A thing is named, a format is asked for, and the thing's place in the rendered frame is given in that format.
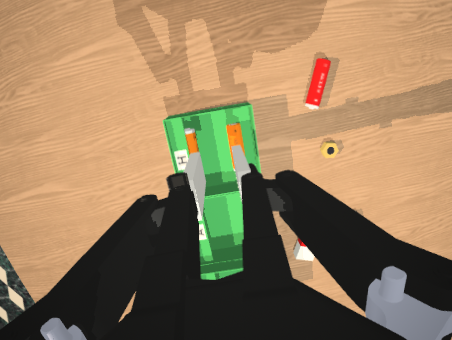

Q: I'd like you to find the yellow hex nut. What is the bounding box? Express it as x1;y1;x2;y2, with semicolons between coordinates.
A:
320;142;339;158

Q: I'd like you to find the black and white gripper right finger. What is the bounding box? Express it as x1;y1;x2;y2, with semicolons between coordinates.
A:
231;145;452;340

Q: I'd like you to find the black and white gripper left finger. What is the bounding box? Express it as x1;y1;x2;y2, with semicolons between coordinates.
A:
0;152;206;340

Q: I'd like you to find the green three-compartment bin rack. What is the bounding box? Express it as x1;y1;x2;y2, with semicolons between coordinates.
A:
162;102;261;280

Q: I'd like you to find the red and white eraser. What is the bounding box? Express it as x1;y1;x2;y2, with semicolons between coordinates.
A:
293;238;314;261

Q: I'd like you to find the orange aa battery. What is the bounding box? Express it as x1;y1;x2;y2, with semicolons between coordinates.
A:
184;128;199;155
226;123;245;171

